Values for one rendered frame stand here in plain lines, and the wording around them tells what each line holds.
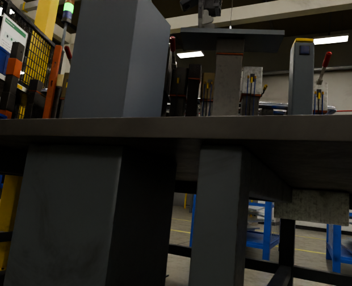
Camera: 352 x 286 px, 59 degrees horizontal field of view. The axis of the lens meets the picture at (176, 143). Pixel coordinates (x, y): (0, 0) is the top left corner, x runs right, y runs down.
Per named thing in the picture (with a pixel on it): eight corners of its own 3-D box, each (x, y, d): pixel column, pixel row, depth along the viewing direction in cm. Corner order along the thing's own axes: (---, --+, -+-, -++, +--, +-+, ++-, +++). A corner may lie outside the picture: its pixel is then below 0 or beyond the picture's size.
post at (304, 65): (306, 168, 109) (309, 52, 117) (312, 166, 102) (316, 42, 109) (284, 166, 111) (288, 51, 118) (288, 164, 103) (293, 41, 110)
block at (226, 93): (234, 162, 113) (242, 47, 120) (236, 159, 105) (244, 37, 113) (207, 160, 114) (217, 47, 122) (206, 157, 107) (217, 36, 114)
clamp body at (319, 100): (319, 176, 125) (321, 89, 131) (329, 173, 114) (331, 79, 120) (300, 174, 126) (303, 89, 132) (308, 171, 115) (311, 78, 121)
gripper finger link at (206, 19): (212, 28, 116) (214, 7, 118) (196, 29, 117) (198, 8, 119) (213, 33, 119) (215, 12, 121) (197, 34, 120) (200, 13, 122)
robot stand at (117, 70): (120, 132, 76) (139, -14, 83) (58, 131, 85) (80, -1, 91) (157, 147, 94) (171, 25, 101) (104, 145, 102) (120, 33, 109)
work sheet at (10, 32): (19, 80, 188) (28, 33, 193) (-8, 65, 166) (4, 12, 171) (16, 80, 188) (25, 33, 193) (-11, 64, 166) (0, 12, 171)
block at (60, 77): (54, 152, 143) (66, 76, 149) (50, 151, 139) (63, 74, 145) (47, 151, 143) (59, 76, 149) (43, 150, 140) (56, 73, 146)
